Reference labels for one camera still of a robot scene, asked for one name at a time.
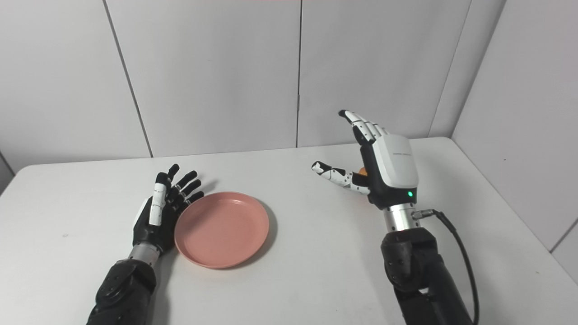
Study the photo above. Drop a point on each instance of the pink round plate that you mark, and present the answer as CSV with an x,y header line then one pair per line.
x,y
221,229

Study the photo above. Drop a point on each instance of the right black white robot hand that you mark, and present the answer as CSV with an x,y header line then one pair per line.
x,y
393,167

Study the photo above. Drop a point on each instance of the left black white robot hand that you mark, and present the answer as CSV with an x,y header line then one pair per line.
x,y
151,232

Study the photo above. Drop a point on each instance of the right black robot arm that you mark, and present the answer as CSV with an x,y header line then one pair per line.
x,y
415,266

